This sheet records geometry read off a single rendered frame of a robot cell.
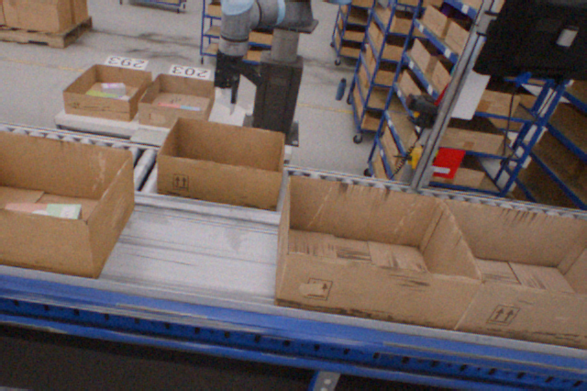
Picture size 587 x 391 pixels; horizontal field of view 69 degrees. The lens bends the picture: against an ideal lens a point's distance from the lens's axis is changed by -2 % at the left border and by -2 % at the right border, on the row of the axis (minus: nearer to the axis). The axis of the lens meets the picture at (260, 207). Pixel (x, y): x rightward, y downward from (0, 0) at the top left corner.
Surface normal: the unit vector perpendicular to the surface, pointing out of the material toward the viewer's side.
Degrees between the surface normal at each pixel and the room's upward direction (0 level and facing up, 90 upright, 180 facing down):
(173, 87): 89
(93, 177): 90
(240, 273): 0
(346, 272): 90
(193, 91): 88
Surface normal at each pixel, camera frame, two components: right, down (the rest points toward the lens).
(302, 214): -0.06, 0.57
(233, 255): 0.14, -0.80
